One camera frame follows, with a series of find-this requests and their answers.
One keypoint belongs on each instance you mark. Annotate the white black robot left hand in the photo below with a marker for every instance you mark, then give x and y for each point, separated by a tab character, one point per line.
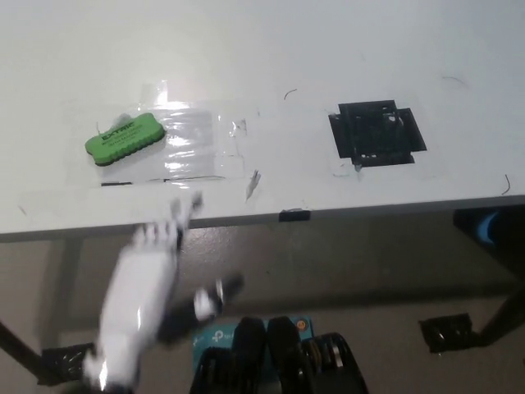
135	295

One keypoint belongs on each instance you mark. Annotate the green whiteboard eraser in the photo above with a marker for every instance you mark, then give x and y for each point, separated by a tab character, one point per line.
123	141

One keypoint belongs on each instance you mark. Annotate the teal tp-link box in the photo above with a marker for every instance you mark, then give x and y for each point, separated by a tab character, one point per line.
213	336

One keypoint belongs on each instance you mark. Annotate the black floor tape patch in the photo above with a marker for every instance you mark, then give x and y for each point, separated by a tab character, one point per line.
445	333
61	363

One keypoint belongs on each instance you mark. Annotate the black table leg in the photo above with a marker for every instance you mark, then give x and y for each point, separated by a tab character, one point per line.
502	316
18	344

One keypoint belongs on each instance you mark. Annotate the clear plastic sheet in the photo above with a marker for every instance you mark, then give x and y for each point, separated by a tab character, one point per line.
193	143

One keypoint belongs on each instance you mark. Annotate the small black tape piece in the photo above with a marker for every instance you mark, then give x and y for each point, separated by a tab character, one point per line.
294	215

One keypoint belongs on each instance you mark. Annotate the black tape square patch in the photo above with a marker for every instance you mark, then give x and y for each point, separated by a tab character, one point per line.
350	139

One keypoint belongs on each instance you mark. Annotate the black object with blue part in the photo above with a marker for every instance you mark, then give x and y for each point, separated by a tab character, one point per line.
469	225

